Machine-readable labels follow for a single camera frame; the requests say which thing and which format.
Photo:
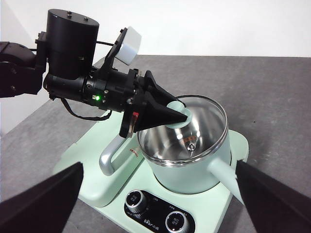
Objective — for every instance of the silver control knob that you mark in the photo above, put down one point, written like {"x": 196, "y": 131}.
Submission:
{"x": 136, "y": 201}
{"x": 176, "y": 222}

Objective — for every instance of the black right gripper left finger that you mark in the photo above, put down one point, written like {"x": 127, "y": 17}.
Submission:
{"x": 41, "y": 206}

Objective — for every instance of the glass lid with green knob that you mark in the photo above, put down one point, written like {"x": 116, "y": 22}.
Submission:
{"x": 176, "y": 106}

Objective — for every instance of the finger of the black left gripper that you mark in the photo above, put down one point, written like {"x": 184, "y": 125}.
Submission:
{"x": 155, "y": 89}
{"x": 158, "y": 116}

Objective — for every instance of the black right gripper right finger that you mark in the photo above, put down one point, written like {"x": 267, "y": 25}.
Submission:
{"x": 279, "y": 206}

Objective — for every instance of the mint green cooker base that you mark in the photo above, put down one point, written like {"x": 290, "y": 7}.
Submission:
{"x": 107, "y": 194}

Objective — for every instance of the mint green steamer pot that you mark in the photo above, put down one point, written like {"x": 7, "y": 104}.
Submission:
{"x": 184, "y": 177}

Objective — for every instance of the pale grey camera box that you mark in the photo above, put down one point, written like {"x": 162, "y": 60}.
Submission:
{"x": 130, "y": 46}

